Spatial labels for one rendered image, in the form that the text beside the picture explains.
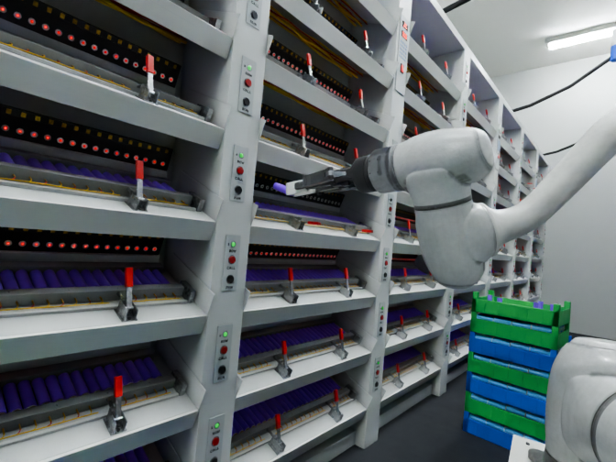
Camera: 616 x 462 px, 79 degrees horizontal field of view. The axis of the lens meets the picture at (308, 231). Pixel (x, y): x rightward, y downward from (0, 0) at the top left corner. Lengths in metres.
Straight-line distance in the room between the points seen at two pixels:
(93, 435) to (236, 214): 0.48
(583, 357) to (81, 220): 0.87
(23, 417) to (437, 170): 0.78
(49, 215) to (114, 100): 0.22
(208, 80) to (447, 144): 0.55
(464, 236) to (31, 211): 0.68
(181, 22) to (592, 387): 0.96
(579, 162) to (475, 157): 0.20
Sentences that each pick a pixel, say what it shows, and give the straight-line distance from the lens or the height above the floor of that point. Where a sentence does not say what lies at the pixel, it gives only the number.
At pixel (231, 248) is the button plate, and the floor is 0.68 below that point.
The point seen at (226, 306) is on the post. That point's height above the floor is 0.55.
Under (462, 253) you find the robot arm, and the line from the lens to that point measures 0.70.
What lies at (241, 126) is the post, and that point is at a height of 0.95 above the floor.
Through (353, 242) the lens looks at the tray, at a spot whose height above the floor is 0.72.
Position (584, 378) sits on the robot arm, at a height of 0.52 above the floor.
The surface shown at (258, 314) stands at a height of 0.52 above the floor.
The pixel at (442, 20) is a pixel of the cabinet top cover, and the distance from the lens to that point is 2.00.
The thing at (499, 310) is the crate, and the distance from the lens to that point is 1.65.
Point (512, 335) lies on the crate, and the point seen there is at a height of 0.42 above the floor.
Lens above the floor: 0.71
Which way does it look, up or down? 2 degrees up
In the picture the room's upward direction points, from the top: 5 degrees clockwise
